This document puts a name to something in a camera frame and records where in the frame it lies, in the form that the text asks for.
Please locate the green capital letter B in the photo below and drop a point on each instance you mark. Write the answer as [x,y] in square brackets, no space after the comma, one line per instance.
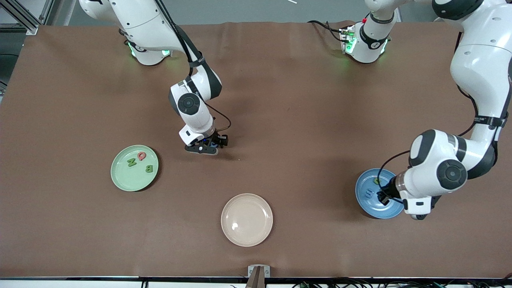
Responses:
[149,168]

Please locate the pink letter Q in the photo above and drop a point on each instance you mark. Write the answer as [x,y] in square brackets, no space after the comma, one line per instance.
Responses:
[138,155]

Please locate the green capital letter N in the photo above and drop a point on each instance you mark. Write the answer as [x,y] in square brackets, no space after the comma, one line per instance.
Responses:
[131,162]

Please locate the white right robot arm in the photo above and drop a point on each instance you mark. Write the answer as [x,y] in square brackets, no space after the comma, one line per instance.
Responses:
[136,20]

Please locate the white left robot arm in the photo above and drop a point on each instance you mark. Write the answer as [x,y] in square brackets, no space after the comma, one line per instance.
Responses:
[480,60]

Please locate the blue plate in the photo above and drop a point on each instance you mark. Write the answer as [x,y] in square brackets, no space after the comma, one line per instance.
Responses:
[366,208]

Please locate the green plate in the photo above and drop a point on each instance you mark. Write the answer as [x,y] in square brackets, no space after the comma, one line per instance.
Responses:
[132,180]

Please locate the beige plate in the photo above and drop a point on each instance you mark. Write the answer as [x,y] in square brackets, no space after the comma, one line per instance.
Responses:
[248,224]

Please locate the brown table cloth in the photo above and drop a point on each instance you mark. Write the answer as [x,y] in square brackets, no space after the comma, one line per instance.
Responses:
[80,240]

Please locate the grey metal bracket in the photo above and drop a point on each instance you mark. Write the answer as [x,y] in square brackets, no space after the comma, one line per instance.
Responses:
[267,272]

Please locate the brown camera post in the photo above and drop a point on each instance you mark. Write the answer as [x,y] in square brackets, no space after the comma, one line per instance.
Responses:
[256,282]

